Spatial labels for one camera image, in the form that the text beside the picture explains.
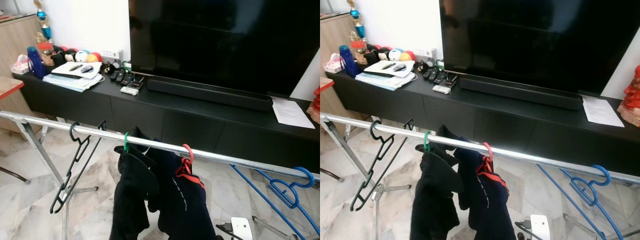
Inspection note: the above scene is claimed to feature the light wooden cabinet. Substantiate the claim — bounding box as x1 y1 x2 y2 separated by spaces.
320 12 360 132
0 14 47 133

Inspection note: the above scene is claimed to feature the black plastic hanger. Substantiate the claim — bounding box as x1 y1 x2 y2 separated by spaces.
49 120 107 215
350 118 415 212

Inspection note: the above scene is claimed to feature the pink tissue box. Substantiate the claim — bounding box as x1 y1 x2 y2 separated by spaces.
10 54 31 76
323 52 343 74

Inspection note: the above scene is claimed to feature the black flat screen television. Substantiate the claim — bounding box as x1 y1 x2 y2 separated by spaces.
128 0 321 98
439 0 640 96

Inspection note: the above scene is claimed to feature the red plastic hanger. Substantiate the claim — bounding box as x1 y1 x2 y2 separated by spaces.
175 144 206 189
475 142 508 191

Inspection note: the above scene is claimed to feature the blue plastic hanger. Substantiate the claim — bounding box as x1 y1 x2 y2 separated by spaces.
231 165 321 239
537 164 626 240

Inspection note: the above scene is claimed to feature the black television console cabinet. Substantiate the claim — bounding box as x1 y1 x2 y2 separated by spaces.
12 72 321 173
325 71 640 176

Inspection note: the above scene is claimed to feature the stack of white papers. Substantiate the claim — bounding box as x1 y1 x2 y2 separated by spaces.
42 72 104 93
355 71 417 92

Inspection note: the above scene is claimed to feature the silver metal clothes rack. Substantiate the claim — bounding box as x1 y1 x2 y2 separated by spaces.
320 113 640 240
0 110 321 240

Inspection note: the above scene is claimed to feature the navy shirt with red trim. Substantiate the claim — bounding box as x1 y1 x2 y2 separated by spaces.
132 126 218 240
436 125 517 240

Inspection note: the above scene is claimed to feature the blue plastic bottle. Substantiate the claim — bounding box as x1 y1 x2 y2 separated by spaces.
26 46 47 80
338 45 358 78

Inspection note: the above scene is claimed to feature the black soundbar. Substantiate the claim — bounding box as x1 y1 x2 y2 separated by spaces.
146 76 274 112
459 75 584 111

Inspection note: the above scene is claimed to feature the black plush toy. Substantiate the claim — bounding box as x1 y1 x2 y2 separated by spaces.
51 46 77 65
365 44 391 63

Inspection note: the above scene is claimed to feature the white printed paper sheet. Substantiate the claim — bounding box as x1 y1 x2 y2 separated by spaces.
271 96 316 130
582 96 626 128

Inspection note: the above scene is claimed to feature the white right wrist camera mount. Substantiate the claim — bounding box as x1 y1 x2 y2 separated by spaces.
231 216 253 240
530 214 552 240

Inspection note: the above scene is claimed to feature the blue and gold trophy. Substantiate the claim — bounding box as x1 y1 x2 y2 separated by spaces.
346 0 367 41
32 0 53 43

